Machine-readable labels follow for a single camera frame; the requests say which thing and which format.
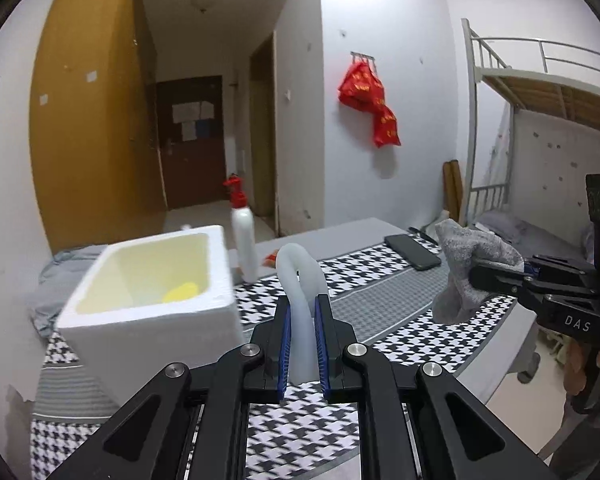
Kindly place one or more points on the white foam box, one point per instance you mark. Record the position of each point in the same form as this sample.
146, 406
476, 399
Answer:
155, 340

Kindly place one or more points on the red printed bag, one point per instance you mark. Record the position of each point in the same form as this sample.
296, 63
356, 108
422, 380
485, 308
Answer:
386, 127
360, 87

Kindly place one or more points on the blue-grey cloth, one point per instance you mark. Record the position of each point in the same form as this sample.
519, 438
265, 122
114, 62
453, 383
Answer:
50, 300

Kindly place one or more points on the white pump lotion bottle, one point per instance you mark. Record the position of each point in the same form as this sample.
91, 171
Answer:
244, 240

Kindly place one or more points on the blue paper notice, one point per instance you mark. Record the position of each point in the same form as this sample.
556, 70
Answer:
205, 128

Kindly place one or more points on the metal wall hook rack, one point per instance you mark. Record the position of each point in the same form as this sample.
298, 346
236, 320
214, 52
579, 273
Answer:
363, 56

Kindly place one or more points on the grey bunk bedding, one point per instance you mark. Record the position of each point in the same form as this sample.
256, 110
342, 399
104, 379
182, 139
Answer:
505, 225

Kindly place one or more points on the wooden side door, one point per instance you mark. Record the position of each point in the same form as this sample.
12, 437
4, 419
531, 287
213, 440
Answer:
262, 135

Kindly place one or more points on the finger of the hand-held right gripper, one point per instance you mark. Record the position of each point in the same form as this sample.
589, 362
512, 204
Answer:
560, 266
505, 282

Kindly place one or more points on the grey slipper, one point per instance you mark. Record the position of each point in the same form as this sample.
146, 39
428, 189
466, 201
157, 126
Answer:
529, 370

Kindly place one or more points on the white metal bunk bed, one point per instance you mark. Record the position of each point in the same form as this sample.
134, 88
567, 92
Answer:
472, 110

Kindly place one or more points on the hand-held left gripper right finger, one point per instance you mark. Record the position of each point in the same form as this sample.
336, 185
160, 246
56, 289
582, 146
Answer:
322, 355

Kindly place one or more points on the person's right hand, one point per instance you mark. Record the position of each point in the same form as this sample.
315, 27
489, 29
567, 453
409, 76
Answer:
574, 370

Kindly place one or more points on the houndstooth blanket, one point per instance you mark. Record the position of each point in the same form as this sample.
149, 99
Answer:
380, 310

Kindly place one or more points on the grey sock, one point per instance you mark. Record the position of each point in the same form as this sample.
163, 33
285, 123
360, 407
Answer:
472, 250

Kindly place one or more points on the red snack packet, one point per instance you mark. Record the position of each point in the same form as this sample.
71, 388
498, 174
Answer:
270, 260

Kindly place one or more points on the black smartphone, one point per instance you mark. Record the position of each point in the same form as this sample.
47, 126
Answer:
412, 252

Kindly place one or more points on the white paper notice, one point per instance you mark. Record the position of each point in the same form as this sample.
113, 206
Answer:
190, 130
207, 110
187, 112

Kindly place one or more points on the wooden boards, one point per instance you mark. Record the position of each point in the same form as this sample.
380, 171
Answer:
452, 190

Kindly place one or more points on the round ceiling lamp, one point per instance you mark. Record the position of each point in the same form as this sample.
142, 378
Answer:
203, 5

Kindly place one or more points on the wooden wardrobe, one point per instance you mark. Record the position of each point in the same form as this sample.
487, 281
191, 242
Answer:
90, 135

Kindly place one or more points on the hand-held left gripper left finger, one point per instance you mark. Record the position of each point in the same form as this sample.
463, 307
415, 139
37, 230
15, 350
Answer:
282, 355

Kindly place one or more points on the yellow cleaning sponge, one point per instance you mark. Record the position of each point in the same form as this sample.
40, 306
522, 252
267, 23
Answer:
182, 291

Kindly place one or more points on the dark brown door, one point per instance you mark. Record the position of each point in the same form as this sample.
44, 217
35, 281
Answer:
195, 170

